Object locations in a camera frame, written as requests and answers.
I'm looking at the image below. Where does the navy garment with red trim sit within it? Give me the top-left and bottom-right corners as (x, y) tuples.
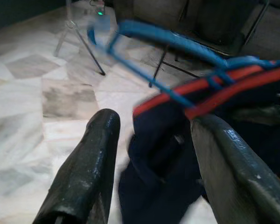
(118, 64), (280, 224)

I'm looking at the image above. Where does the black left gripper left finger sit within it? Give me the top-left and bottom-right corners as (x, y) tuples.
(32, 108), (121, 224)

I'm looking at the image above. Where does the silver metal clothes rack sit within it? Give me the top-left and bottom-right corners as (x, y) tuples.
(53, 0), (106, 76)

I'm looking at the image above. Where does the dark grey fabric sofa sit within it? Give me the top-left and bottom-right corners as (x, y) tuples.
(114, 0), (280, 56)

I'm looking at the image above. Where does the power strip with green light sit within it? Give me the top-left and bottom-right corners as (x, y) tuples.
(90, 0), (105, 17)

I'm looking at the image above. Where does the blue plastic hanger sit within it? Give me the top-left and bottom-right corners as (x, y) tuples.
(87, 18), (280, 110)

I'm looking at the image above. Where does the black television cabinet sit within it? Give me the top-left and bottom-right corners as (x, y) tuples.
(0, 0), (67, 32)

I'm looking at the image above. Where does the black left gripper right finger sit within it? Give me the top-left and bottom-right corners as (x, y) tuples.
(190, 114), (280, 224)

